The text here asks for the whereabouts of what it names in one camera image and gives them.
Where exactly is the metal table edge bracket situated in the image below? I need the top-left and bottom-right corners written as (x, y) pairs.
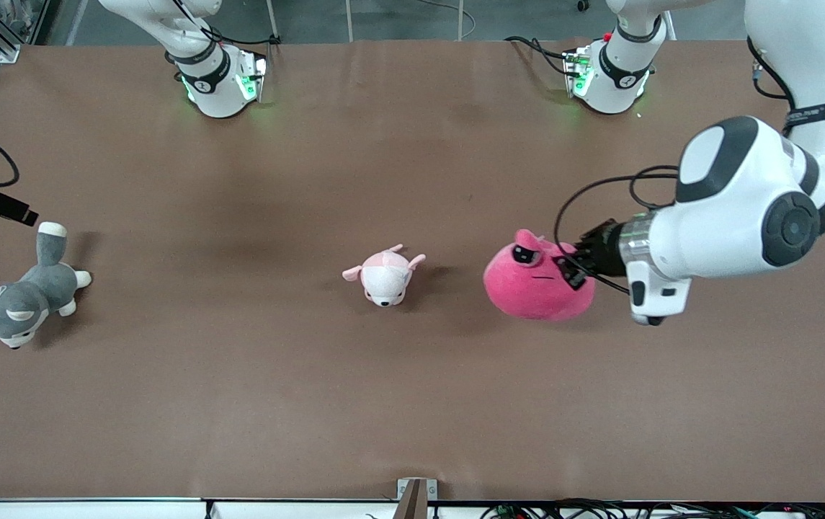
top-left (396, 478), bottom-right (438, 519)

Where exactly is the tangled cable bundle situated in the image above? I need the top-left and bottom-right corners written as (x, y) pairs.
top-left (481, 499), bottom-right (825, 519)

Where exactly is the small white pink plush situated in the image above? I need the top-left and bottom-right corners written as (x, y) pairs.
top-left (342, 244), bottom-right (427, 308)

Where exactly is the pink round plush toy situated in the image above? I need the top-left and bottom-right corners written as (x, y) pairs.
top-left (483, 229), bottom-right (597, 321)

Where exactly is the grey white husky plush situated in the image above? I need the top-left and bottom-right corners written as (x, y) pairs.
top-left (0, 221), bottom-right (92, 350)

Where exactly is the white table edge rail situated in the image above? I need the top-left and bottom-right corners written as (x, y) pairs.
top-left (0, 497), bottom-right (398, 519)

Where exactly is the black right arm base cable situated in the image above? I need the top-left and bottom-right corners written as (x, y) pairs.
top-left (180, 0), bottom-right (280, 45)

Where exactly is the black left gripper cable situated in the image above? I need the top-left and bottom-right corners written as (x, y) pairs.
top-left (553, 164), bottom-right (681, 296)

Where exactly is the black left arm base cable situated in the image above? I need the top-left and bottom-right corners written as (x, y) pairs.
top-left (504, 35), bottom-right (580, 77)

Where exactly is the black arm base cable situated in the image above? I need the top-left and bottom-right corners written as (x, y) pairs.
top-left (180, 0), bottom-right (280, 45)
top-left (504, 35), bottom-right (580, 77)

